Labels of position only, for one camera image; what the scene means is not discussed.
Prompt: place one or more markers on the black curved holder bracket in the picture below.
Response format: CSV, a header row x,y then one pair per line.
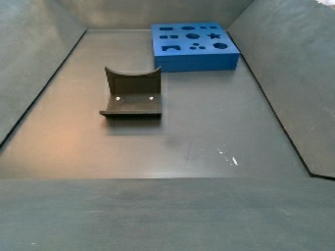
x,y
135,94

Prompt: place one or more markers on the blue shape sorter block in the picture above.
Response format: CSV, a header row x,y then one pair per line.
x,y
192,47

